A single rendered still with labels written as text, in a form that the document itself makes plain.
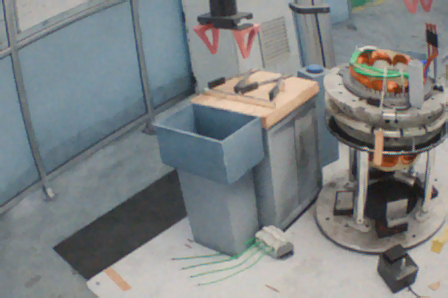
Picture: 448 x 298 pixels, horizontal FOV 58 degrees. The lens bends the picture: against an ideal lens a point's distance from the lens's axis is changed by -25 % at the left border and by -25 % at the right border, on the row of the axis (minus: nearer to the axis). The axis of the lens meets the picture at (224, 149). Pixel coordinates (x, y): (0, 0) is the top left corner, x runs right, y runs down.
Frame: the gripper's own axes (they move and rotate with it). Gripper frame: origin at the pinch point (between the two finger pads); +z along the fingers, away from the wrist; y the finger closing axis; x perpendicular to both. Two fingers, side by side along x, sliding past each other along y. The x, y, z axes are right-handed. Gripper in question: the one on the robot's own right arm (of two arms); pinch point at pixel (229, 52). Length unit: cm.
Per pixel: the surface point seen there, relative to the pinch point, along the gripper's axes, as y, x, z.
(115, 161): -177, 84, 119
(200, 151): 6.9, -18.6, 11.8
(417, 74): 42.5, 5.0, -2.4
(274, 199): 13.5, -7.3, 26.5
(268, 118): 13.5, -7.3, 9.0
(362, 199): 31.3, 0.6, 26.3
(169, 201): -111, 69, 116
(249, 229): 10.5, -12.1, 32.1
